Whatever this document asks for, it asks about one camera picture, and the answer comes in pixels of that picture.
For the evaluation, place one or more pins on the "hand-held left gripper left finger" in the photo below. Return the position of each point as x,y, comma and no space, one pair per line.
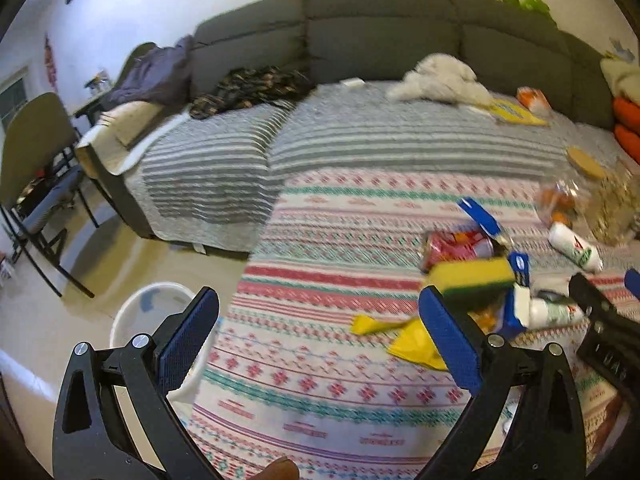
192,332

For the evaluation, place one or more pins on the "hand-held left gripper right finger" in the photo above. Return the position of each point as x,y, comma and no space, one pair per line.
450,340

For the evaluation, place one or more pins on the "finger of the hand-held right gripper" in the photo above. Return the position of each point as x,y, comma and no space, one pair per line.
590,297
634,285

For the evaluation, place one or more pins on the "yellow packet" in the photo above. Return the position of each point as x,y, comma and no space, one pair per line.
415,345

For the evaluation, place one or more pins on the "white plastic bottle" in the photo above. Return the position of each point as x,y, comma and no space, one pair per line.
555,312

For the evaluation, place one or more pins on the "orange wrapper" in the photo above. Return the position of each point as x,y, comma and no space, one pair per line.
485,319

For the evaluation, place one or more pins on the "white plastic bucket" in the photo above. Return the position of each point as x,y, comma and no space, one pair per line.
135,310

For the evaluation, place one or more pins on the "yellow green sponge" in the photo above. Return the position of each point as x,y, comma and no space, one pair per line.
475,275

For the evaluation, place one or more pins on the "blue white carton box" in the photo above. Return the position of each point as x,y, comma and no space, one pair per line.
515,305

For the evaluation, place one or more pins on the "person's left hand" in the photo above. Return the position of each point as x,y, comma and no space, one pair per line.
275,471

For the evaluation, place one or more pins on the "white bottle green red label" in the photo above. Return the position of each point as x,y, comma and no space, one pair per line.
575,247

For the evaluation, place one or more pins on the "red snack packet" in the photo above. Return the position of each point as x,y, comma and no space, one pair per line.
457,247

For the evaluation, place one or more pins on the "clear bag of orange snacks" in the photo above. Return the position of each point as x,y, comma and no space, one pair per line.
557,200

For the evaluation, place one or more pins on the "pink patterned blanket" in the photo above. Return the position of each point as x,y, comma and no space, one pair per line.
325,310

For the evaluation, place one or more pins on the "blue white wrapper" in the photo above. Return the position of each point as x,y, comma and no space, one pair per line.
480,215

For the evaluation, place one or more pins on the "round wooden lid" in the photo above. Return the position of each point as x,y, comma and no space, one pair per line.
586,162

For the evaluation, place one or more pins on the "orange pillow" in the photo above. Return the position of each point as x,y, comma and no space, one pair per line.
629,110
629,142

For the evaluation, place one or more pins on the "grey striped blanket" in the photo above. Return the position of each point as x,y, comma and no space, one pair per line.
210,180

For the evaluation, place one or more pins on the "white fleece throw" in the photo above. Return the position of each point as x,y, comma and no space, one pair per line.
115,155

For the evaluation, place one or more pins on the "yellow book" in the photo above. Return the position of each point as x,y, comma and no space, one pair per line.
515,112

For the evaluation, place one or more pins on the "orange white packet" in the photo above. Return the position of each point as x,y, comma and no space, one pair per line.
534,100

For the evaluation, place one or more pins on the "cream pillow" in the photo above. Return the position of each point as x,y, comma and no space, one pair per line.
620,77

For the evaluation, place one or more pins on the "beige pillow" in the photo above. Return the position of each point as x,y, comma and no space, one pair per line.
132,120

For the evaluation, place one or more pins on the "small table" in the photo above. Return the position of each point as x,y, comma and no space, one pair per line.
92,105

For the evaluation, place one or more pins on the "dark plaid cloth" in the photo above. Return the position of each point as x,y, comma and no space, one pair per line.
250,87

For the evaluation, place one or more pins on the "white fluffy cloth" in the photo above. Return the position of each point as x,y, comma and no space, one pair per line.
440,80

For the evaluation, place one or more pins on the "purple grey clothing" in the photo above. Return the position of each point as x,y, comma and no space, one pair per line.
160,70

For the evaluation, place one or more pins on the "small tabletop ornaments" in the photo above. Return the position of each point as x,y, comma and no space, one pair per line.
97,81

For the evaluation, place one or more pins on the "window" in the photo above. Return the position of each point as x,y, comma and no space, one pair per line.
12,97

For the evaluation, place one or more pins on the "grey sofa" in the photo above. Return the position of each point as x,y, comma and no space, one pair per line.
380,35

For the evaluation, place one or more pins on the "red wall hanging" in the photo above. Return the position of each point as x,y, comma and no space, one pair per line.
50,62

